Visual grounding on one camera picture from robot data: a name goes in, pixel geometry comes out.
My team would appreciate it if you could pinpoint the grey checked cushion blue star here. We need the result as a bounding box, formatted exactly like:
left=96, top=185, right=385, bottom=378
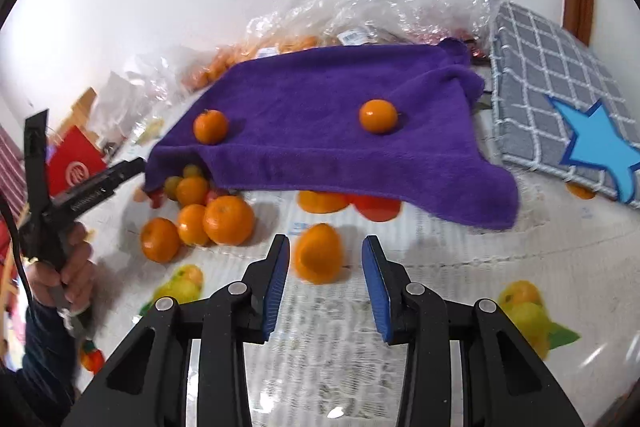
left=487, top=1, right=640, bottom=210

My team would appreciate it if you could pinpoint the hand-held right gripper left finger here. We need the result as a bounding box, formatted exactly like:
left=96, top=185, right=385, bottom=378
left=62, top=234, right=292, bottom=427

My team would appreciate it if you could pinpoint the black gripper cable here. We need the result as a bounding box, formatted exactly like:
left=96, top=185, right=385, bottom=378
left=0, top=194, right=33, bottom=308

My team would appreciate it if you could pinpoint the clear plastic bag of oranges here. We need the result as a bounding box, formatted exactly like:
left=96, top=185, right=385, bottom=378
left=180, top=34, right=321, bottom=92

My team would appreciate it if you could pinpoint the red striped cloth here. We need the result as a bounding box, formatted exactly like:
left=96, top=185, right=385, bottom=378
left=0, top=127, right=28, bottom=218

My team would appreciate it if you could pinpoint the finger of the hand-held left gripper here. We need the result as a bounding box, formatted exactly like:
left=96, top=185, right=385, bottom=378
left=102, top=157, right=147, bottom=194

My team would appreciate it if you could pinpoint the person's left forearm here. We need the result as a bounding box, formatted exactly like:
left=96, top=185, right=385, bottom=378
left=0, top=292, right=83, bottom=427

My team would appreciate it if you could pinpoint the fruit print tablecloth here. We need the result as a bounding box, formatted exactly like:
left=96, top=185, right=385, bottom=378
left=75, top=52, right=640, bottom=427

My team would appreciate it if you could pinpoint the red paper bag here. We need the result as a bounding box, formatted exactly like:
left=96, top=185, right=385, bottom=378
left=47, top=125, right=108, bottom=198

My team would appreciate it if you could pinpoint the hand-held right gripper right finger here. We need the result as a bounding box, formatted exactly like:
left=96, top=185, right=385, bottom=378
left=361, top=235, right=586, bottom=427

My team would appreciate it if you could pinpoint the purple towel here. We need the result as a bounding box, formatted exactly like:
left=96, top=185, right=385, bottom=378
left=144, top=38, right=521, bottom=230

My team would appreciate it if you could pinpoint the white plastic bag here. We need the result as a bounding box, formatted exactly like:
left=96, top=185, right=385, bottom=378
left=95, top=72, right=151, bottom=142

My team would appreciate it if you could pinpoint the wooden box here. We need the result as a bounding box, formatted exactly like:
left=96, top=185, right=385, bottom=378
left=60, top=87, right=98, bottom=132

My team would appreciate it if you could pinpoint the person's left hand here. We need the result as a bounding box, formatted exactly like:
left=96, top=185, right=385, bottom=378
left=27, top=222, right=96, bottom=314

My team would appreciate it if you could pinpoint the large orange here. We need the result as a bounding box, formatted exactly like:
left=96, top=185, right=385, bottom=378
left=202, top=195, right=256, bottom=246

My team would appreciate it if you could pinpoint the clear bag of red fruits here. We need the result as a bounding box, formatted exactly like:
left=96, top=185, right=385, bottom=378
left=390, top=0, right=531, bottom=58

